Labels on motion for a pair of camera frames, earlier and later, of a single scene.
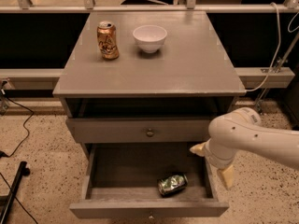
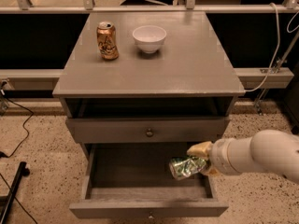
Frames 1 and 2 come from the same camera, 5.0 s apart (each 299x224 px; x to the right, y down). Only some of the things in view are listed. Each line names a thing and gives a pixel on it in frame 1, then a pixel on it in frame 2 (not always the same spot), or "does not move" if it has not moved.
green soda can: (172, 184) -> (183, 167)
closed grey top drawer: (139, 130) does not move
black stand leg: (23, 171) does not move
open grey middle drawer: (149, 180) does not move
